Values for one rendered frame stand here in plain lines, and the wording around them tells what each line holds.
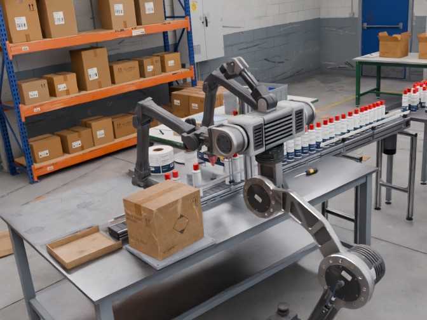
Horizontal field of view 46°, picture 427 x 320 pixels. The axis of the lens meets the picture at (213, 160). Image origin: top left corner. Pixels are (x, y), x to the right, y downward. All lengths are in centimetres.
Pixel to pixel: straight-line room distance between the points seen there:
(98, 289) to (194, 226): 56
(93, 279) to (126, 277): 16
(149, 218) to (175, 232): 16
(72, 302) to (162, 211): 129
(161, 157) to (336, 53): 837
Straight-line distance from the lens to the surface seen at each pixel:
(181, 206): 247
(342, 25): 1130
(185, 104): 718
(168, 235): 246
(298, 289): 375
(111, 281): 243
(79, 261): 261
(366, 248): 228
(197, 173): 299
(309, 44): 1132
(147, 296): 340
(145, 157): 268
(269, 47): 1022
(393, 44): 839
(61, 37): 638
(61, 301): 354
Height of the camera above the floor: 208
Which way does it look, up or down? 19 degrees down
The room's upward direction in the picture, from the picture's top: 5 degrees counter-clockwise
